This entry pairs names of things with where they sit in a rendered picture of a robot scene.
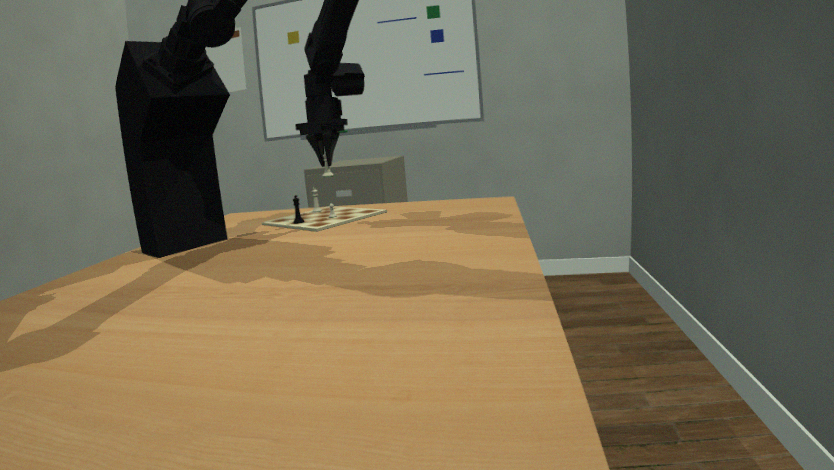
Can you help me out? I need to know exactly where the brown and cream chessboard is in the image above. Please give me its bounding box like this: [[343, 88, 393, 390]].
[[262, 207, 387, 231]]

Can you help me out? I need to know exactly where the black chess king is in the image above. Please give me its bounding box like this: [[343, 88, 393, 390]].
[[293, 195, 304, 224]]

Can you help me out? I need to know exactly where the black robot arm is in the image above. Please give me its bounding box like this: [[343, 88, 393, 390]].
[[142, 0, 365, 100]]

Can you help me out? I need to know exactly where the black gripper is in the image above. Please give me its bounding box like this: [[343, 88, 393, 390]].
[[295, 94, 348, 167]]

